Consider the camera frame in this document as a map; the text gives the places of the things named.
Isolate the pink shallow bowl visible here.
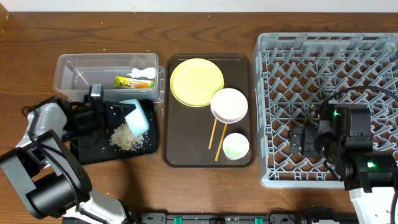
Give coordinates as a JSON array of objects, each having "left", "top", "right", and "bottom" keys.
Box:
[{"left": 210, "top": 88, "right": 248, "bottom": 124}]

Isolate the yellow round plate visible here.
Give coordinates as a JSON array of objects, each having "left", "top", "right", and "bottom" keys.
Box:
[{"left": 170, "top": 58, "right": 224, "bottom": 108}]

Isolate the white cup green inside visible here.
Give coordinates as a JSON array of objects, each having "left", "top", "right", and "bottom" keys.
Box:
[{"left": 222, "top": 133, "right": 249, "bottom": 161}]

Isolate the light blue bowl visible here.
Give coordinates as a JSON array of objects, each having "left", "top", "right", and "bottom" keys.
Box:
[{"left": 120, "top": 99, "right": 149, "bottom": 138}]

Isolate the grey plastic dishwasher rack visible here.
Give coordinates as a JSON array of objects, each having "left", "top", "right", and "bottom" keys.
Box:
[{"left": 253, "top": 33, "right": 397, "bottom": 189}]

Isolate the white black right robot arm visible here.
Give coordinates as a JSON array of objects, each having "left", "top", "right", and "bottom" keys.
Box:
[{"left": 289, "top": 121, "right": 397, "bottom": 223}]

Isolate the white tissue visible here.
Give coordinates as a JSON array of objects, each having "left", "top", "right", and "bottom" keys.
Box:
[{"left": 128, "top": 67, "right": 157, "bottom": 80}]

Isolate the clear plastic waste bin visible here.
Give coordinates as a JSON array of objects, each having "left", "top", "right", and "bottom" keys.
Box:
[{"left": 53, "top": 53, "right": 165, "bottom": 103}]

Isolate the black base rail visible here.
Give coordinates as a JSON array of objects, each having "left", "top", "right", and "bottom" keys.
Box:
[{"left": 138, "top": 208, "right": 359, "bottom": 224}]

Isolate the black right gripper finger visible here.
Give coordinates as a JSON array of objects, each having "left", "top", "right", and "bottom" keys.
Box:
[
  {"left": 289, "top": 127, "right": 303, "bottom": 154},
  {"left": 301, "top": 128, "right": 317, "bottom": 157}
]

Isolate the pile of rice grains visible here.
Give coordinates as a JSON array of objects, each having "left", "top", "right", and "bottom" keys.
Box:
[{"left": 109, "top": 123, "right": 147, "bottom": 151}]

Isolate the black waste tray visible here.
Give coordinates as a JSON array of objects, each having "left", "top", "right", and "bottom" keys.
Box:
[{"left": 70, "top": 100, "right": 159, "bottom": 165}]

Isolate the wooden chopstick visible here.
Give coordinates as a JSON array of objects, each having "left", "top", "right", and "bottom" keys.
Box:
[
  {"left": 208, "top": 118, "right": 218, "bottom": 150},
  {"left": 215, "top": 124, "right": 228, "bottom": 162}
]

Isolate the green yellow snack wrapper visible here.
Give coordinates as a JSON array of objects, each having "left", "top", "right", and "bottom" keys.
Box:
[{"left": 113, "top": 75, "right": 155, "bottom": 89}]

